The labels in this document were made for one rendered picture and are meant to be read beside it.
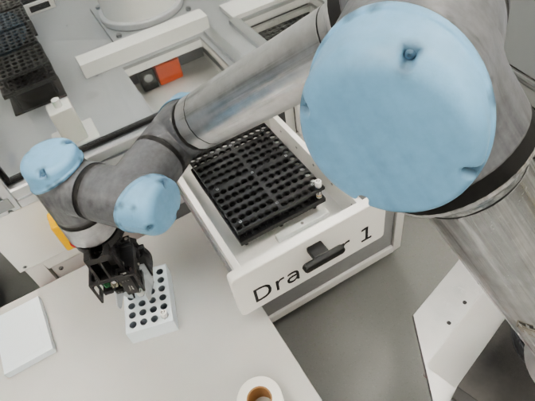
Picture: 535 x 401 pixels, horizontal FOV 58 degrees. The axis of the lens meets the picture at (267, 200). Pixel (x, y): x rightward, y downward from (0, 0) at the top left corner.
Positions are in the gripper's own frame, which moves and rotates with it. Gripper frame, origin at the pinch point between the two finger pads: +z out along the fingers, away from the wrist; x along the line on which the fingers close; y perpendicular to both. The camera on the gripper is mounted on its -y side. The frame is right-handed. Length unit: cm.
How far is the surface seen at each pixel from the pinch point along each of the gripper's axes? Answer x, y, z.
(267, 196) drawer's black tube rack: 26.8, -5.6, -8.4
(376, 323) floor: 56, -17, 81
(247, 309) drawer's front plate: 18.1, 11.7, -2.3
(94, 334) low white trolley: -10.2, 3.7, 5.1
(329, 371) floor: 36, -6, 81
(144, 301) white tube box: 0.2, 1.9, 2.1
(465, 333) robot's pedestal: 51, 23, 5
